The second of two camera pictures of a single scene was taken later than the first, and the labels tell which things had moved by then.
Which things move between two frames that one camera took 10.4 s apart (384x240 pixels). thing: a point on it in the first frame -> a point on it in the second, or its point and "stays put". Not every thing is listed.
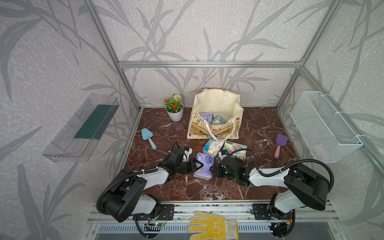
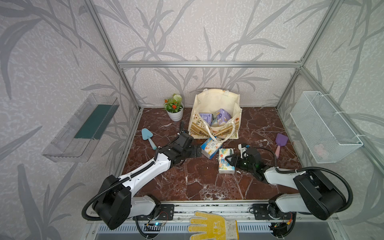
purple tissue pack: x=208 y=116 stays put
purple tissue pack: x=204 y=172 -> x=222 y=116
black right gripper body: x=220 y=173 -> x=243 y=163
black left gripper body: x=184 y=168 -> x=191 y=152
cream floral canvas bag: x=216 y=114 stays put
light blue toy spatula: x=146 y=134 stays put
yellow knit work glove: x=217 y=228 stays put
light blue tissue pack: x=218 y=120 stays put
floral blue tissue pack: x=212 y=147 stays put
